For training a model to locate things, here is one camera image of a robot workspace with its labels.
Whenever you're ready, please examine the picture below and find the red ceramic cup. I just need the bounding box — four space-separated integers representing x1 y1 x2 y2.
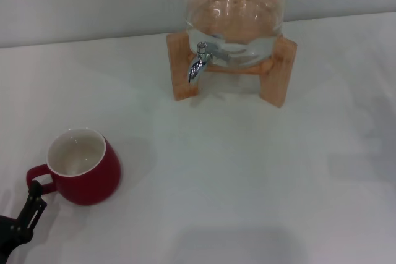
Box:
25 127 122 206

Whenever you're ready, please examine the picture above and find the glass water dispenser jar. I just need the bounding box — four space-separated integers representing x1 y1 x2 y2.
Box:
184 0 286 69

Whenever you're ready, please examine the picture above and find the wooden dispenser stand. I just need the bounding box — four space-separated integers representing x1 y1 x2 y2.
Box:
165 30 298 111

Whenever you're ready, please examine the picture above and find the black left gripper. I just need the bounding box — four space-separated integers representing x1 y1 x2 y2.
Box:
0 180 48 264

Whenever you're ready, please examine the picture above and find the chrome faucet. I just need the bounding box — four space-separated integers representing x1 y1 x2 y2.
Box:
187 41 231 84

